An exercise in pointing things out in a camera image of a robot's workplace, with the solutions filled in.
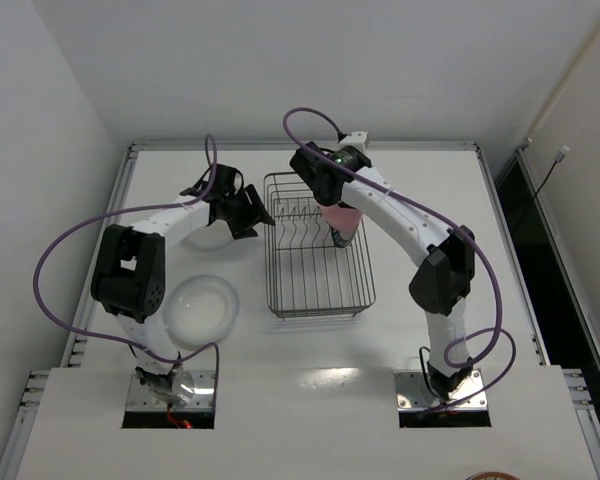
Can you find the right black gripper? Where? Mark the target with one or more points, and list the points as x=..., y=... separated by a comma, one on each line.
x=327, y=187

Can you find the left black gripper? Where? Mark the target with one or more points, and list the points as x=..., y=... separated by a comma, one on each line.
x=246, y=211

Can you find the pink plastic plate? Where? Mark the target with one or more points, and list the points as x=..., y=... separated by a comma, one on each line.
x=342, y=219

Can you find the blue rimmed white plate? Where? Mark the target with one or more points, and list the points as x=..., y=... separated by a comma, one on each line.
x=343, y=238

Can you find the wire dish rack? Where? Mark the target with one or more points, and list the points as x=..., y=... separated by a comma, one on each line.
x=307, y=274

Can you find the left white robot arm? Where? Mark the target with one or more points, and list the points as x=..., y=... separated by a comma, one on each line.
x=130, y=275

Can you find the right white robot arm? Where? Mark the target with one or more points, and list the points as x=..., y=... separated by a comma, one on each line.
x=445, y=262

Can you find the upper clear glass plate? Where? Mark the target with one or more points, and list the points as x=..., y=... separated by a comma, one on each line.
x=210, y=238

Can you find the clear glass plate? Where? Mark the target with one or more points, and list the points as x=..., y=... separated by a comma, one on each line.
x=210, y=238
x=202, y=309

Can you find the lower clear glass plate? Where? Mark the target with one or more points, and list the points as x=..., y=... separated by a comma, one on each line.
x=202, y=309

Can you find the brown round object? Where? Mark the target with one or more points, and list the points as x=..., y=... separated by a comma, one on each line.
x=492, y=475

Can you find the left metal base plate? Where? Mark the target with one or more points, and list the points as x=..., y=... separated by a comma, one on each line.
x=200, y=385

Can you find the metal base plate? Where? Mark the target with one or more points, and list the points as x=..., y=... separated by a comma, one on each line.
x=200, y=385
x=412, y=395

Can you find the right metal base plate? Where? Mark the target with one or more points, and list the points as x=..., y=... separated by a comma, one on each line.
x=412, y=395

